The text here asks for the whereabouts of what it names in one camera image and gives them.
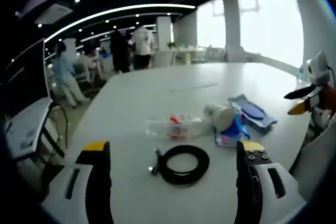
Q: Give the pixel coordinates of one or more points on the white background table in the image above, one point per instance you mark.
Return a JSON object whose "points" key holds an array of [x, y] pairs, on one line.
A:
{"points": [[189, 51]]}

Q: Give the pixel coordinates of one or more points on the white roll with tan end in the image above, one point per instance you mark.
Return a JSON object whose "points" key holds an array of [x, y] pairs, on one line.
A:
{"points": [[223, 119]]}

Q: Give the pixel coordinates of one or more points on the blue and pink packet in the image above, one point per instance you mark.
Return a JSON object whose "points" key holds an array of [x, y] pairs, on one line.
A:
{"points": [[233, 134]]}

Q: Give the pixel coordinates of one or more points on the ceiling air conditioner unit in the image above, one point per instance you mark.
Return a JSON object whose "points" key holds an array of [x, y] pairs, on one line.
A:
{"points": [[53, 14]]}

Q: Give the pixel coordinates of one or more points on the grey chair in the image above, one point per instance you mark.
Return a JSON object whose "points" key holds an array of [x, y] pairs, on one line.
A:
{"points": [[317, 161]]}

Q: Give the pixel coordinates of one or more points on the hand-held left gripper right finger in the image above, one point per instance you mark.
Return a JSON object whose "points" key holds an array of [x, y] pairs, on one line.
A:
{"points": [[262, 184]]}

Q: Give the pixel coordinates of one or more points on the curved ceiling light strip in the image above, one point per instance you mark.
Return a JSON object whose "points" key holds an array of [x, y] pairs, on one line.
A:
{"points": [[105, 15]]}

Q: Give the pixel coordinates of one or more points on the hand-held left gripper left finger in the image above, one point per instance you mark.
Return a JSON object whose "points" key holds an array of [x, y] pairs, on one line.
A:
{"points": [[86, 182]]}

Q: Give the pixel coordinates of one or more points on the grey-blue pouch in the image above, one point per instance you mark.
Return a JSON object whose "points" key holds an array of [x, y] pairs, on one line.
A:
{"points": [[265, 123]]}

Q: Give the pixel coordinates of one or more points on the person's right hand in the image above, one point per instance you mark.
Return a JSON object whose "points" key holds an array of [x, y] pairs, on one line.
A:
{"points": [[329, 98]]}

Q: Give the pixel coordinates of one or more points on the small water bottle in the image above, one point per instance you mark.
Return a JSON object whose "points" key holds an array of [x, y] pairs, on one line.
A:
{"points": [[301, 73]]}

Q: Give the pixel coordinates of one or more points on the green potted plant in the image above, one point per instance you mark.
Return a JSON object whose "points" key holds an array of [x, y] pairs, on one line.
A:
{"points": [[171, 45]]}

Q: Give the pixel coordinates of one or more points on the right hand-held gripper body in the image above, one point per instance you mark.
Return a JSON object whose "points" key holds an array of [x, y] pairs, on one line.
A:
{"points": [[319, 68]]}

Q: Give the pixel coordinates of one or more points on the white side desk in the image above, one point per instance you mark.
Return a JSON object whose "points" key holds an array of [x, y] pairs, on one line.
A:
{"points": [[29, 129]]}

